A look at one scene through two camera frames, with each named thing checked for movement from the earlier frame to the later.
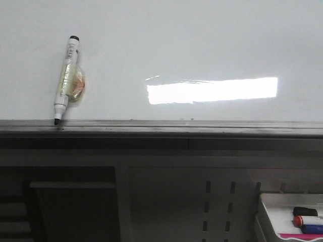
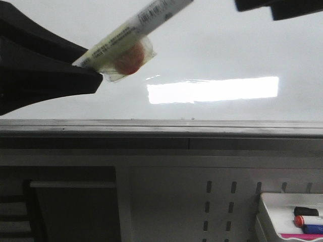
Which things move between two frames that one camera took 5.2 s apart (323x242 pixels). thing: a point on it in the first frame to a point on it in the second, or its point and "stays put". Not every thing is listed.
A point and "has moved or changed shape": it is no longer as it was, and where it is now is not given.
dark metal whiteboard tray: (160, 134) stays put
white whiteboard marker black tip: (71, 83) has moved or changed shape
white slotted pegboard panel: (200, 204) stays put
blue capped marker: (312, 229) stays put
